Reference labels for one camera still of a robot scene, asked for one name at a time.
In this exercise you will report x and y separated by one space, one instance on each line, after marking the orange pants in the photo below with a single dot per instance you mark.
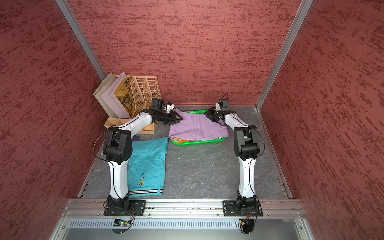
185 143

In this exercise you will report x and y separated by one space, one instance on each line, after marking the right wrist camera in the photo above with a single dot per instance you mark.
223 106

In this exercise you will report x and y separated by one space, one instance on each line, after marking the grey folder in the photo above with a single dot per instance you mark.
100 91

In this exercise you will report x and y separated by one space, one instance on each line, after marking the aluminium corner post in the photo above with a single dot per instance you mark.
76 28
292 33

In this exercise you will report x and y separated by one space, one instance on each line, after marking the khaki pants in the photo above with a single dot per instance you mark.
178 140

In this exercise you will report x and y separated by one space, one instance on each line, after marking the right aluminium corner post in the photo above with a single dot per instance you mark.
292 33

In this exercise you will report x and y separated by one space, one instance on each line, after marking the teal folded shorts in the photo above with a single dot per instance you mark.
147 168

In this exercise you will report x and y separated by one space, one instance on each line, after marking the dark blue notebook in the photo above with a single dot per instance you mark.
135 138

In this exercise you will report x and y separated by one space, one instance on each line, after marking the lilac folder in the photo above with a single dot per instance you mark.
112 100

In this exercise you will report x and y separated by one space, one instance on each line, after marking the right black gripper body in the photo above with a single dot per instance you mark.
218 112

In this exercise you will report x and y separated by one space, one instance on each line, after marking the left aluminium corner post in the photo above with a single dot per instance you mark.
76 28

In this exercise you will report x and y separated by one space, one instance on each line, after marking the purple pants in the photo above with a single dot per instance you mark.
197 127

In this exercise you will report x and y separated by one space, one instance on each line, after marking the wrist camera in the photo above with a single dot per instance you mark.
161 106
223 106

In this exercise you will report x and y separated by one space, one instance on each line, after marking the beige plastic file organizer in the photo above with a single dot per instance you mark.
144 89

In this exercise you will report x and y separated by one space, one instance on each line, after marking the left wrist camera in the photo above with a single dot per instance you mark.
161 106

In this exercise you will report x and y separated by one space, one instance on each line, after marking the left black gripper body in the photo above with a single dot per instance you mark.
163 116

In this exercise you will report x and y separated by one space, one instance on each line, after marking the brown patterned book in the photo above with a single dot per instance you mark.
125 96

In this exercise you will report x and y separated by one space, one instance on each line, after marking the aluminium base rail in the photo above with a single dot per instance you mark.
181 219

